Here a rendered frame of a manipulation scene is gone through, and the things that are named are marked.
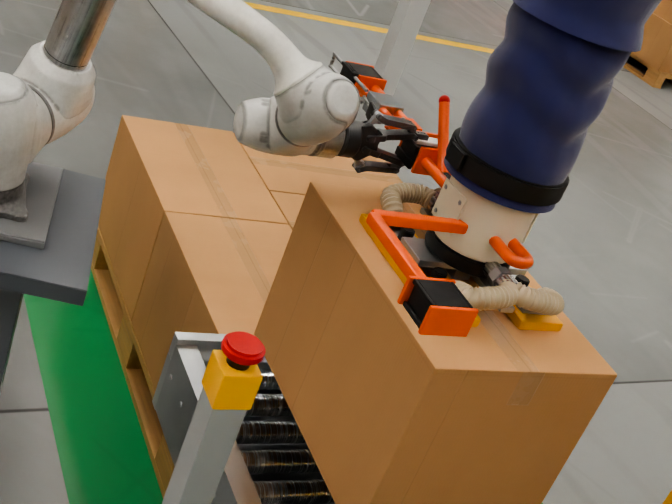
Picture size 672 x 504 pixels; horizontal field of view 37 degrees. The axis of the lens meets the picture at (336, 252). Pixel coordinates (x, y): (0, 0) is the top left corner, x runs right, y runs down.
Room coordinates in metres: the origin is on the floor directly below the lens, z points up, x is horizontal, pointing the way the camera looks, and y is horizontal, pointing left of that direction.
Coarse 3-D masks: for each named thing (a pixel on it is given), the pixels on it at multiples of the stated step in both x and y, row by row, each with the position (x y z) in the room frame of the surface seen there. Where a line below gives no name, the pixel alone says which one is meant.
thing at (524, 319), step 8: (520, 280) 1.73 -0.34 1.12; (528, 280) 1.74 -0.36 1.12; (520, 312) 1.66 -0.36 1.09; (528, 312) 1.67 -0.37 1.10; (536, 312) 1.68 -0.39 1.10; (512, 320) 1.65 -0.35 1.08; (520, 320) 1.64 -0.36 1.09; (528, 320) 1.65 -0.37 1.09; (536, 320) 1.66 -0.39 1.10; (544, 320) 1.67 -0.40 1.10; (552, 320) 1.68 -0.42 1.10; (520, 328) 1.64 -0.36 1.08; (528, 328) 1.65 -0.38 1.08; (536, 328) 1.65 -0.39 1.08; (544, 328) 1.67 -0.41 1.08; (552, 328) 1.67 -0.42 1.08; (560, 328) 1.69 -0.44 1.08
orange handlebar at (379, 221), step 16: (384, 112) 2.08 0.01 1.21; (400, 112) 2.11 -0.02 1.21; (400, 128) 2.02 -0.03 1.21; (432, 176) 1.87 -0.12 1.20; (368, 224) 1.56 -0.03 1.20; (384, 224) 1.54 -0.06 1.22; (400, 224) 1.60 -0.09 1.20; (416, 224) 1.61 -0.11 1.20; (432, 224) 1.63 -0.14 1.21; (448, 224) 1.65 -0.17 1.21; (464, 224) 1.67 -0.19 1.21; (384, 240) 1.50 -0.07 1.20; (496, 240) 1.66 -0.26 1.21; (512, 240) 1.69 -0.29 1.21; (400, 256) 1.46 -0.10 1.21; (512, 256) 1.62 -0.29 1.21; (528, 256) 1.64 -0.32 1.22; (416, 272) 1.42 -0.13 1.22
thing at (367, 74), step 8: (352, 64) 2.26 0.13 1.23; (360, 64) 2.29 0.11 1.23; (360, 72) 2.23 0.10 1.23; (368, 72) 2.25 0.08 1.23; (376, 72) 2.27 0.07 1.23; (360, 80) 2.21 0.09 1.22; (368, 80) 2.22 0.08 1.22; (376, 80) 2.23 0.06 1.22; (384, 80) 2.24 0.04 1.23; (368, 88) 2.22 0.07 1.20; (360, 96) 2.22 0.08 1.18
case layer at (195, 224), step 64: (128, 128) 2.95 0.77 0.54; (192, 128) 3.14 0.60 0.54; (128, 192) 2.80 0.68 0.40; (192, 192) 2.70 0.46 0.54; (256, 192) 2.86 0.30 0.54; (128, 256) 2.67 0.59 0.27; (192, 256) 2.35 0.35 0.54; (256, 256) 2.48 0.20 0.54; (192, 320) 2.19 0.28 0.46; (256, 320) 2.17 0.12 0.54
